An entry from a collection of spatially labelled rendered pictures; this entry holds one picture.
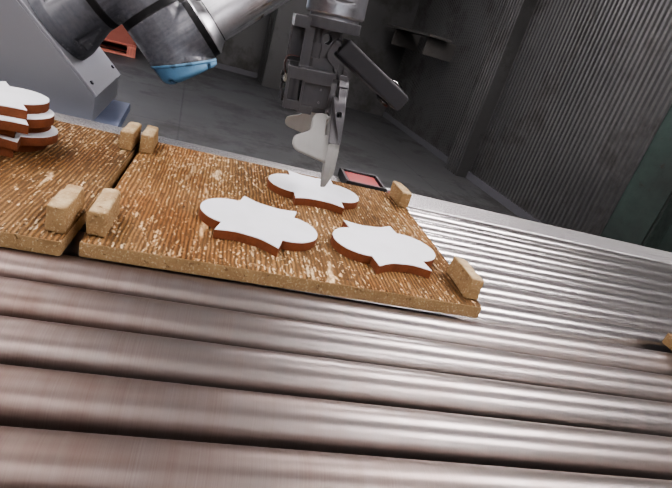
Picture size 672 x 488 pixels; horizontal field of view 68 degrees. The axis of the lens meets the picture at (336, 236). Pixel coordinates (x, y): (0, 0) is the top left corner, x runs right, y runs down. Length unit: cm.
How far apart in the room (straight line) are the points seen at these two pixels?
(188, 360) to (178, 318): 5
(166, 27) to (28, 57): 25
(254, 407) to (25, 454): 13
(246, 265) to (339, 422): 19
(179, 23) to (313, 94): 46
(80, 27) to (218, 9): 25
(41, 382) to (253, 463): 14
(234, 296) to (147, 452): 19
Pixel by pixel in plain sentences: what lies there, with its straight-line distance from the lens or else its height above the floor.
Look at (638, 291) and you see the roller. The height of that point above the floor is 92.
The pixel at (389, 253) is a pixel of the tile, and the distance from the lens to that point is 59.
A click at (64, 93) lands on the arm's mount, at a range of 110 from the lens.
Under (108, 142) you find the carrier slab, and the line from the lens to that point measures 77.
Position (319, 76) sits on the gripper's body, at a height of 110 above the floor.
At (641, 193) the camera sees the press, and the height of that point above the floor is 83.
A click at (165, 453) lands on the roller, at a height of 92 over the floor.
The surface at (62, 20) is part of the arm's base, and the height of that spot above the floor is 104.
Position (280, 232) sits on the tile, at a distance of 56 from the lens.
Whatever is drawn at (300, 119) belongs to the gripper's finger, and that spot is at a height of 103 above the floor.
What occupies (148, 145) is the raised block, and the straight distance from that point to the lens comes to 75.
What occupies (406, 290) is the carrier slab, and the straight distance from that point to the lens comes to 55.
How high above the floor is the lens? 117
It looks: 22 degrees down
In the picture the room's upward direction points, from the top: 17 degrees clockwise
